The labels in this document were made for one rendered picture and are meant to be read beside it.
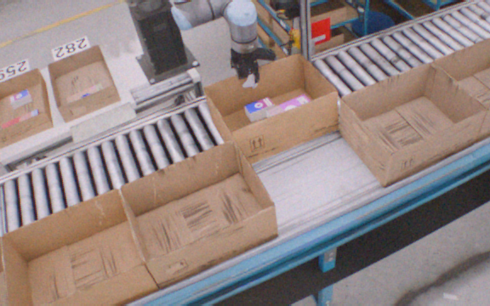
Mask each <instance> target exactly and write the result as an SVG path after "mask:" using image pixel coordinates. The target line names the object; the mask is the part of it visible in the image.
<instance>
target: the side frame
mask: <svg viewBox="0 0 490 306"><path fill-rule="evenodd" d="M489 169H490V143H488V144H485V145H484V146H482V147H480V148H478V149H476V150H474V151H472V153H469V154H468V155H466V156H464V157H461V158H459V159H458V160H456V161H453V162H450V163H449V164H447V165H446V166H444V167H440V168H438V169H436V170H435V171H433V172H430V173H428V174H427V175H425V176H424V177H423V178H419V179H417V180H415V181H413V182H411V183H409V184H406V185H404V186H402V187H400V189H398V190H395V191H393V192H391V193H389V194H386V195H383V196H381V197H379V198H377V199H375V201H372V202H370V203H368V204H366V205H364V206H362V207H359V208H356V209H354V210H352V212H349V213H347V214H345V215H343V216H341V217H339V218H335V219H333V220H331V221H329V222H328V223H327V224H324V225H322V226H319V227H317V228H315V229H312V230H310V231H308V232H306V233H304V234H303V235H300V236H298V237H296V238H294V239H292V240H289V241H286V242H284V243H282V244H280V245H277V246H274V248H272V249H270V250H268V251H266V252H262V253H261V254H259V255H256V256H254V257H252V258H249V259H246V260H244V261H242V262H240V263H238V264H234V265H232V266H231V267H229V268H227V269H225V270H223V271H220V272H219V273H217V274H215V275H211V276H209V277H208V278H206V279H203V280H200V281H198V282H196V283H194V284H191V285H189V286H187V287H185V286H184V287H182V288H180V289H178V290H176V291H174V292H171V293H169V294H167V295H165V296H163V297H160V298H158V299H156V300H154V301H152V302H150V303H146V304H142V305H140V306H211V305H213V304H215V303H218V302H220V301H223V300H225V299H227V298H229V297H231V296H233V295H236V294H238V293H240V292H243V291H245V290H247V289H248V288H250V287H253V286H257V285H258V284H260V283H262V282H264V281H267V280H269V279H272V278H274V277H276V276H278V275H280V274H281V273H283V272H285V271H287V270H290V269H292V268H294V267H297V266H299V265H301V264H303V263H306V262H308V261H310V260H312V259H314V258H315V257H317V256H319V255H321V254H323V253H325V252H329V251H331V250H333V249H334V248H336V247H340V245H342V244H344V243H346V242H348V241H351V240H353V239H356V238H357V237H359V236H361V235H362V234H364V233H366V232H368V231H369V230H374V229H376V228H378V227H379V226H381V225H383V224H385V223H386V222H389V221H391V220H392V219H394V218H397V217H399V216H401V215H403V214H405V213H407V212H408V211H410V210H412V209H414V208H415V207H419V206H421V205H423V204H425V203H426V202H428V201H431V199H433V198H436V197H438V196H440V195H442V194H443V193H445V192H447V191H449V190H452V189H454V188H456V187H458V186H459V185H460V184H462V183H463V182H466V181H468V180H470V179H472V178H474V177H475V176H477V175H479V174H482V173H484V172H486V171H487V170H489Z"/></svg>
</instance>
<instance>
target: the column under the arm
mask: <svg viewBox="0 0 490 306"><path fill-rule="evenodd" d="M172 7H173V5H172V3H171V2H170V1H169V0H162V5H161V7H160V8H157V9H154V10H152V11H146V12H145V11H143V12H141V11H140V9H139V6H138V5H136V6H134V7H129V6H128V8H129V11H130V14H131V16H132V18H131V19H132V21H133V23H134V28H135V30H136V33H137V36H138V38H139V40H140V45H141V47H142V50H143V54H142V55H141V56H138V57H135V59H136V61H137V63H138V64H139V66H140V69H141V70H142V71H143V73H144V75H145V78H146V80H147V81H148V82H149V83H150V85H151V86H152V85H154V84H157V83H159V82H162V80H165V79H168V78H170V77H174V76H176V75H179V74H180V73H184V72H186V71H189V70H190V69H192V68H194V67H198V66H199V65H200V63H199V62H198V60H197V59H196V57H194V56H193V55H192V53H191V51H190V50H189V49H188V47H187V46H186V45H185V43H184V42H183V38H182V35H181V32H180V28H179V27H178V25H177V23H176V21H175V19H174V17H173V14H172V11H171V8H172Z"/></svg>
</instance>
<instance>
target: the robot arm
mask: <svg viewBox="0 0 490 306"><path fill-rule="evenodd" d="M173 3H174V7H172V8H171V11H172V14H173V17H174V19H175V21H176V23H177V25H178V27H179V28H180V29H181V30H182V31H188V30H191V29H192V30H193V29H194V28H196V27H198V26H200V25H202V24H206V23H208V22H210V21H213V20H217V19H220V18H223V17H224V19H225V20H226V22H227V23H228V24H229V26H230V30H231V44H232V48H230V50H231V58H230V61H231V62H232V64H233V65H232V64H231V69H232V68H234V69H235V70H236V77H238V78H239V80H242V79H245V78H248V79H247V81H246V82H245V83H244V84H243V86H244V87H251V86H253V88H255V87H256V86H257V85H258V82H259V65H258V62H257V60H269V61H273V60H274V59H275V58H276V55H275V53H274V51H273V50H272V49H271V48H258V32H257V19H256V17H257V12H256V9H255V6H254V4H253V3H251V2H250V1H248V0H173Z"/></svg>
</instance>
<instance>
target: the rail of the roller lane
mask: <svg viewBox="0 0 490 306"><path fill-rule="evenodd" d="M480 1H483V2H486V1H487V0H468V1H466V2H463V3H461V4H459V3H458V4H455V5H453V6H452V7H450V8H444V9H442V10H439V11H437V12H435V13H430V14H427V15H425V16H422V17H420V18H415V19H413V20H410V21H408V22H405V23H403V24H400V25H394V26H392V27H390V28H387V29H385V30H382V31H379V32H376V33H374V34H372V35H369V36H365V37H361V38H358V39H356V40H354V41H351V42H348V43H345V44H343V45H340V46H338V47H336V48H331V49H329V50H326V51H323V52H321V53H319V54H315V55H312V56H311V63H312V64H314V62H315V61H316V60H322V61H323V62H325V63H326V59H325V58H327V57H328V56H329V55H333V56H334V57H335V58H336V59H337V61H338V62H339V63H341V62H340V61H339V60H338V58H337V54H338V52H339V51H341V50H344V51H345V52H346V53H347V54H348V50H349V48H350V47H353V46H355V47H357V48H358V49H359V50H360V47H361V45H362V44H363V43H367V44H369V45H370V46H371V42H372V40H373V39H379V40H380V41H381V39H382V37H383V36H384V35H389V36H391V37H392V34H393V32H394V31H399V32H400V33H401V34H402V31H403V29H405V28H406V27H409V28H410V29H411V30H412V28H413V26H414V25H415V24H419V25H421V26H422V24H423V22H424V21H426V20H428V21H430V22H431V21H432V20H433V19H434V17H438V18H439V19H440V18H441V17H442V16H443V15H444V14H449V15H450V14H451V13H452V12H453V11H454V10H456V11H458V12H459V11H460V9H462V8H467V9H468V8H469V6H470V5H471V4H472V3H473V4H474V5H476V6H477V4H478V3H479V2H480ZM202 103H206V104H207V99H206V95H205V96H202V97H201V98H197V99H194V100H193V101H191V102H188V103H185V104H182V105H179V106H176V107H174V108H171V109H168V110H165V111H164V112H162V113H160V114H157V115H154V116H150V117H148V118H146V119H143V120H141V121H138V122H135V123H134V124H131V125H129V126H126V127H123V128H120V129H118V130H116V131H113V132H111V133H106V134H104V136H101V137H98V138H97V139H92V140H90V141H88V142H86V143H83V144H80V145H77V146H74V147H72V148H70V149H67V150H64V152H62V153H59V154H57V155H55V156H51V157H49V158H46V159H44V160H42V161H39V162H36V163H33V164H31V165H29V166H27V167H25V168H22V169H19V170H16V171H15V172H12V173H9V174H7V175H4V176H2V177H0V186H2V187H3V188H4V184H5V182H7V181H8V180H13V181H14V182H15V183H16V187H17V190H19V189H20V188H19V183H18V177H19V176H20V175H22V174H26V175H28V176H29V177H30V182H31V184H32V177H31V173H32V171H33V170H35V169H42V170H43V172H44V179H46V178H47V175H46V170H45V167H46V166H47V165H48V164H49V163H54V164H55V165H56V166H57V168H58V173H61V169H60V160H61V159H63V158H68V159H70V161H71V167H75V164H74V161H73V156H74V154H76V153H78V152H81V153H83V154H84V156H85V159H86V162H88V161H89V159H88V153H87V150H88V148H89V147H91V146H96V147H97V148H98V149H99V153H100V156H103V153H102V149H101V144H102V143H103V142H104V141H111V142H112V143H113V146H114V149H115V150H118V148H117V144H116V138H117V137H118V135H124V136H126V139H127V141H128V144H129V145H131V144H132V143H131V140H130V138H129V133H130V132H131V131H132V130H139V131H140V133H141V135H142V139H146V136H145V133H144V131H143V128H144V126H146V125H152V126H153V127H154V129H155V131H156V133H160V131H159V128H158V127H157V122H158V121H159V120H160V119H166V120H167V121H168V124H169V126H170V128H174V127H173V124H172V122H171V120H170V117H171V116H172V115H174V114H180V115H181V117H182V119H183V120H184V122H188V120H186V118H185V115H184V112H185V110H187V109H188V108H193V109H194V110H195V112H196V113H197V116H198V117H200V116H202V114H200V112H199V111H198V109H197V107H198V106H199V105H200V104H202Z"/></svg>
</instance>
